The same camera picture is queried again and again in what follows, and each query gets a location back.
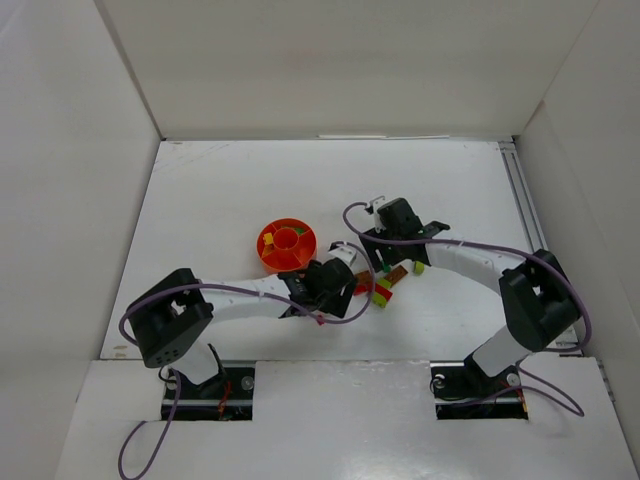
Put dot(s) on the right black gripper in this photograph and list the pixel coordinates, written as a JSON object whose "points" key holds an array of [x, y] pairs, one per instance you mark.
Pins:
{"points": [[382, 251]]}

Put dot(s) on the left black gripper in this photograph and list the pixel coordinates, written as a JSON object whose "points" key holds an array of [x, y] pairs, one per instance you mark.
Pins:
{"points": [[341, 300]]}

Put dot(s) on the lime green long lego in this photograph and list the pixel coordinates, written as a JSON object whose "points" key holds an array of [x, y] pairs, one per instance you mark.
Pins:
{"points": [[418, 268]]}

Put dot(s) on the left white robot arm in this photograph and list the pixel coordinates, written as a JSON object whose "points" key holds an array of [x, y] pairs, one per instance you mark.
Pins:
{"points": [[167, 320]]}

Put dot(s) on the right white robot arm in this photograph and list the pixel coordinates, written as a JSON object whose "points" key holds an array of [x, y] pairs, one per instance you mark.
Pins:
{"points": [[538, 301]]}

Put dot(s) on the brown studded lego plate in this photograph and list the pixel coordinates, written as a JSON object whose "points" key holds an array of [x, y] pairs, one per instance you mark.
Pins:
{"points": [[364, 277]]}

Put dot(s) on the brown upside-down lego plate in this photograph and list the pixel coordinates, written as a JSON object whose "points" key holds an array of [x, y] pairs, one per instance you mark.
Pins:
{"points": [[395, 275]]}

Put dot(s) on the red and lime lego stack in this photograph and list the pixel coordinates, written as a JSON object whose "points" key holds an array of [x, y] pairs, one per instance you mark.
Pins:
{"points": [[381, 293]]}

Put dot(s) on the orange round divided container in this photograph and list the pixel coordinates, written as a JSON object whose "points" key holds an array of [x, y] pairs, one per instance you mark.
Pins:
{"points": [[291, 252]]}

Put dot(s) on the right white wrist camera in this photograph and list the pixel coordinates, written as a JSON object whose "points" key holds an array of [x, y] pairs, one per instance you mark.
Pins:
{"points": [[374, 204]]}

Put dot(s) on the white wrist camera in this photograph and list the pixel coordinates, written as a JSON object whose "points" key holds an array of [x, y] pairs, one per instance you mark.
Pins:
{"points": [[374, 204], [342, 251]]}

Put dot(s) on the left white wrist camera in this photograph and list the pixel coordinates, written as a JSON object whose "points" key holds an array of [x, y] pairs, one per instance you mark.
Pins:
{"points": [[342, 251]]}

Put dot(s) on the aluminium rail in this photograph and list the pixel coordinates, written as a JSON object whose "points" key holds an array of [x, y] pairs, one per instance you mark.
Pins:
{"points": [[567, 343]]}

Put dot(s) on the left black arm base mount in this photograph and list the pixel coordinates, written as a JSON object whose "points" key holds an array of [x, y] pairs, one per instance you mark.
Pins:
{"points": [[228, 397]]}

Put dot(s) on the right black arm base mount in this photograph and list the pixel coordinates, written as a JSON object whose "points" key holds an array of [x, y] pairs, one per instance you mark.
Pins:
{"points": [[460, 394]]}

